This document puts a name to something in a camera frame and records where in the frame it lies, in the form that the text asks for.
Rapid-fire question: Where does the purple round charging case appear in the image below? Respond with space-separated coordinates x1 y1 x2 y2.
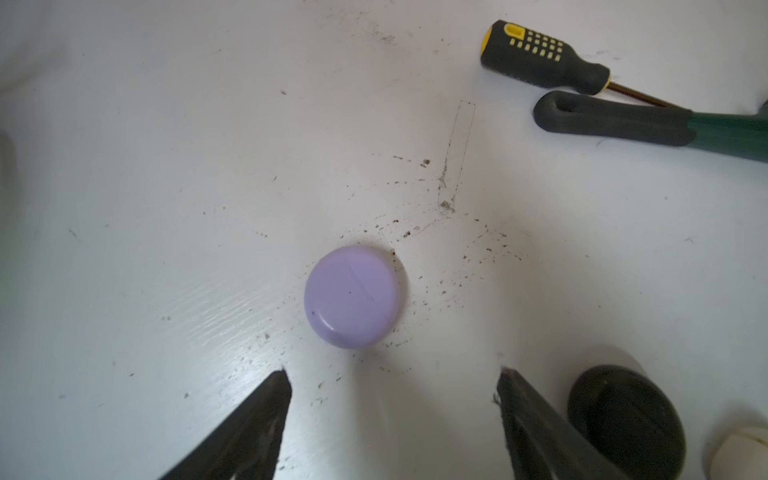
304 246 402 350

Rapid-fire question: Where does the black yellow screwdriver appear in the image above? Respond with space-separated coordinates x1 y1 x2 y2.
480 20 673 107

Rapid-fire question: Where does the black round charging case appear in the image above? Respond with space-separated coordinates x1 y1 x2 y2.
567 365 687 479

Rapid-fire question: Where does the green pipe wrench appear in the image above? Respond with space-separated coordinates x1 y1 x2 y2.
533 91 767 162

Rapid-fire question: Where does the cream earbud charging case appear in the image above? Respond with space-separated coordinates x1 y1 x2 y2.
708 427 768 480

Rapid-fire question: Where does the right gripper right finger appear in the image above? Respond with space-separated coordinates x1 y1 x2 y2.
496 367 626 479

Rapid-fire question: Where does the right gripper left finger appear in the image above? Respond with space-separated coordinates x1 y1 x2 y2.
164 370 292 480

